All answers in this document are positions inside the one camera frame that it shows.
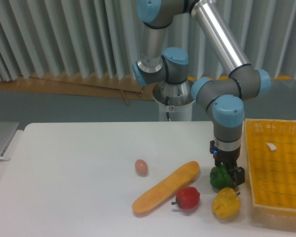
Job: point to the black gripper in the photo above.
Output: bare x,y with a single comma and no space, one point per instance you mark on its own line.
229,160

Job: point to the green bell pepper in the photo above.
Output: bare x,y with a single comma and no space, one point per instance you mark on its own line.
220,178

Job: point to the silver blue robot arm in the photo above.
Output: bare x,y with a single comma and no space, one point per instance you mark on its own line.
222,101

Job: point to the yellow bell pepper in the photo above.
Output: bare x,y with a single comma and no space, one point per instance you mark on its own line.
226,203

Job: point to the red bell pepper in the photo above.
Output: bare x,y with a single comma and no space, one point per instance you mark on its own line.
187,198

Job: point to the white label in basket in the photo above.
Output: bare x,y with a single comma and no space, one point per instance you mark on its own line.
271,146

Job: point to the yellow woven basket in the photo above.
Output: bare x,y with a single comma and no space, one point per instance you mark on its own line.
272,173

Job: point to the orange baguette bread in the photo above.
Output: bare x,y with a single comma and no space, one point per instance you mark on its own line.
166,188

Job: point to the brown egg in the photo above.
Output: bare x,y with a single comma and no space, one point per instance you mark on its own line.
141,167

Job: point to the brown cardboard sheet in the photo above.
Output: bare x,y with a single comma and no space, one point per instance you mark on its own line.
57,87

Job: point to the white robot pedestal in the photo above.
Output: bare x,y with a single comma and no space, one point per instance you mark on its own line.
175,113

